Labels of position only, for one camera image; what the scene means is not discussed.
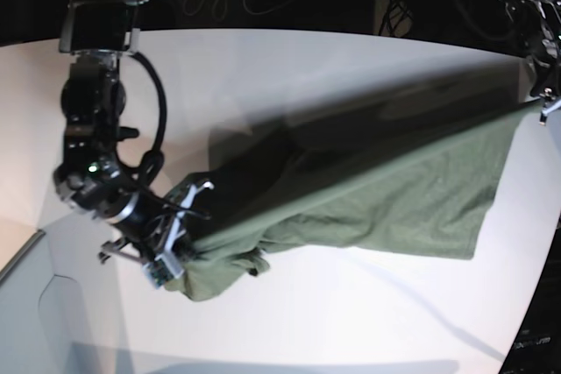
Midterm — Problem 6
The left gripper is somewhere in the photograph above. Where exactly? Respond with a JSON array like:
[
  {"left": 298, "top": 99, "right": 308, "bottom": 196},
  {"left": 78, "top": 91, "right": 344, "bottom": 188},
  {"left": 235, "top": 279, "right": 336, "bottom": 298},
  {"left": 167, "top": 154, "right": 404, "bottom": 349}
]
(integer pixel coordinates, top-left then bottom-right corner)
[{"left": 529, "top": 75, "right": 560, "bottom": 126}]

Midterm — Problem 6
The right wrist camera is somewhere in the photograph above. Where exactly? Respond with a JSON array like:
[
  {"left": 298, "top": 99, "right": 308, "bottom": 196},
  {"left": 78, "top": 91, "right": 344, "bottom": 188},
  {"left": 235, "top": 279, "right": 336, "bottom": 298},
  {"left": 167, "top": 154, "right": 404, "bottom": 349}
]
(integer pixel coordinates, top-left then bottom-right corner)
[{"left": 142, "top": 253, "right": 184, "bottom": 289}]

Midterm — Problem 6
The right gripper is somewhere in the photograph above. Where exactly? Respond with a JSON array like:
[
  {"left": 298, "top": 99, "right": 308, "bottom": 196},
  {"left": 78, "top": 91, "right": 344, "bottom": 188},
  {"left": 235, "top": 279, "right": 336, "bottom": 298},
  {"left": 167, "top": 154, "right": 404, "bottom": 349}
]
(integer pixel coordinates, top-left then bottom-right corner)
[{"left": 97, "top": 179, "right": 214, "bottom": 265}]

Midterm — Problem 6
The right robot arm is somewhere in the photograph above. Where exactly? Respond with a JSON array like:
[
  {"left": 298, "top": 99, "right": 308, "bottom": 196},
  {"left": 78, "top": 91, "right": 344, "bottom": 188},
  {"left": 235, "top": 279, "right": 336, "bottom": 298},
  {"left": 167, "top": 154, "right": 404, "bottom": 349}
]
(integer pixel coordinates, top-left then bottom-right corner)
[{"left": 53, "top": 0, "right": 191, "bottom": 264}]

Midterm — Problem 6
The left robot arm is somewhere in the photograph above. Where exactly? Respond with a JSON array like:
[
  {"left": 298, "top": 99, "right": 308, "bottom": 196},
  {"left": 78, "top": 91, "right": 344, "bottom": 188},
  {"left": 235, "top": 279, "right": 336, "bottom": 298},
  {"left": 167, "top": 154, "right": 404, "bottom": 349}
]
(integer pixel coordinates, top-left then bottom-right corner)
[{"left": 499, "top": 0, "right": 560, "bottom": 125}]

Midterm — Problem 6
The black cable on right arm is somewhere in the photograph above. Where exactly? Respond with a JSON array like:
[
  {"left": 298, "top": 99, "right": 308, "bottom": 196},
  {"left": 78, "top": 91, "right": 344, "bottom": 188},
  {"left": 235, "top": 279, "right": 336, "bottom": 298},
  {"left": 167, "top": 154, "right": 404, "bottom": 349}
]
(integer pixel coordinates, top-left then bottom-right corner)
[{"left": 116, "top": 52, "right": 211, "bottom": 222}]

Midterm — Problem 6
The green t-shirt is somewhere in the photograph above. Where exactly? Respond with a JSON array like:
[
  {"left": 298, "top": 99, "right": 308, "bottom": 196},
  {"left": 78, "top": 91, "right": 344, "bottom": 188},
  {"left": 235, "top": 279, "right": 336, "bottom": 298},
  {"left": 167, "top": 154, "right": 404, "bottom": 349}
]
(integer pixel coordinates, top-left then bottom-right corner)
[{"left": 164, "top": 61, "right": 533, "bottom": 301}]

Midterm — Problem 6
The white table extension panel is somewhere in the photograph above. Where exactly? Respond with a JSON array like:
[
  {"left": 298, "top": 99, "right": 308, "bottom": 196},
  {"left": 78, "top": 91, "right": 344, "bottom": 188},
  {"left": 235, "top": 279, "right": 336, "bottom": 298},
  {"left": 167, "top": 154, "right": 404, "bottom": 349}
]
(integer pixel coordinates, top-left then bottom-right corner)
[{"left": 1, "top": 230, "right": 135, "bottom": 373}]

